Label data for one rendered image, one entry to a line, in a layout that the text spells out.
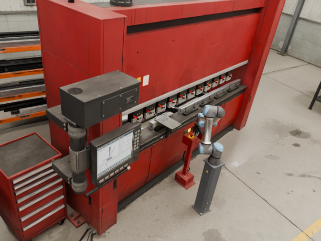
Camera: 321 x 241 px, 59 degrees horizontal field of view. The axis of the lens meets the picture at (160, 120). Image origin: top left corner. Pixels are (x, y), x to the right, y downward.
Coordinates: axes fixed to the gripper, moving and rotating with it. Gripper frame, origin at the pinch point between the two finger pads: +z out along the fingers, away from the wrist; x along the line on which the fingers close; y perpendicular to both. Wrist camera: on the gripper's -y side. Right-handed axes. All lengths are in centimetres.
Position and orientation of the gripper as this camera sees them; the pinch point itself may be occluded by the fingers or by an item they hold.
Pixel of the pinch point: (195, 137)
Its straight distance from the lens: 367.9
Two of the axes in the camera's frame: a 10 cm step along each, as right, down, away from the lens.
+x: -7.2, 2.9, -6.3
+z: -1.7, 8.0, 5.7
